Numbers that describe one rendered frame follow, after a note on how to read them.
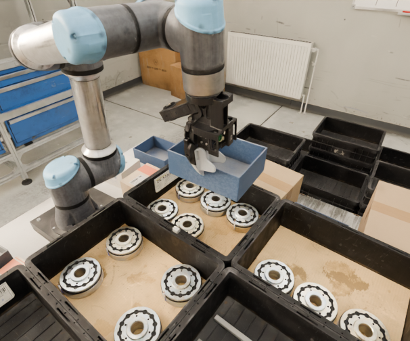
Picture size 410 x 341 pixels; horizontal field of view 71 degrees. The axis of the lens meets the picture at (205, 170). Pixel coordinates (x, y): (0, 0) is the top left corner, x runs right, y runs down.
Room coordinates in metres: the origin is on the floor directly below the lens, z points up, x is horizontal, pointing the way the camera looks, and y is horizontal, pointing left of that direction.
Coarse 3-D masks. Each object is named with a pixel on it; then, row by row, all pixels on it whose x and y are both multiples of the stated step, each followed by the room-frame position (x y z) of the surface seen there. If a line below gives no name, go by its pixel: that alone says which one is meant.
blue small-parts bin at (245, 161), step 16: (176, 144) 0.62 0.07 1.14; (240, 144) 0.65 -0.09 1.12; (256, 144) 0.62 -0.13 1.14; (176, 160) 0.58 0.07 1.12; (240, 160) 0.64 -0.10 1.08; (256, 160) 0.56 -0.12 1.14; (192, 176) 0.55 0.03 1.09; (208, 176) 0.53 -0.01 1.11; (224, 176) 0.50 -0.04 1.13; (240, 176) 0.49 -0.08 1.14; (256, 176) 0.57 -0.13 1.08; (224, 192) 0.50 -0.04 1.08; (240, 192) 0.49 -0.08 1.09
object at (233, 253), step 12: (144, 180) 0.74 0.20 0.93; (132, 192) 0.68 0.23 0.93; (264, 192) 0.68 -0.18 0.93; (276, 204) 0.62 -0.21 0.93; (156, 216) 0.58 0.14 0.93; (264, 216) 0.58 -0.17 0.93; (180, 228) 0.53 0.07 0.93; (252, 228) 0.53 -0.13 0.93; (192, 240) 0.49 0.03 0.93; (240, 240) 0.49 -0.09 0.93; (216, 252) 0.45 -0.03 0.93; (228, 264) 0.43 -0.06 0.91
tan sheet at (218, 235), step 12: (168, 192) 0.79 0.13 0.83; (204, 192) 0.79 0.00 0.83; (180, 204) 0.73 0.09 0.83; (192, 204) 0.73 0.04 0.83; (204, 216) 0.67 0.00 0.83; (204, 228) 0.62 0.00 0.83; (216, 228) 0.62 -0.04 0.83; (228, 228) 0.62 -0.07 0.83; (204, 240) 0.57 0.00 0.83; (216, 240) 0.57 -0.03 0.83; (228, 240) 0.57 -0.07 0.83; (228, 252) 0.53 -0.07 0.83
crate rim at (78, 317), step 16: (80, 224) 0.55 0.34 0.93; (160, 224) 0.55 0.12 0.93; (32, 256) 0.44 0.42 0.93; (208, 256) 0.44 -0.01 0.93; (32, 272) 0.40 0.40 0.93; (48, 288) 0.36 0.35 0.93; (64, 304) 0.32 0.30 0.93; (192, 304) 0.32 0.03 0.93; (80, 320) 0.29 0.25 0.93; (176, 320) 0.29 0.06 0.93; (96, 336) 0.25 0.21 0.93; (160, 336) 0.25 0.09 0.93
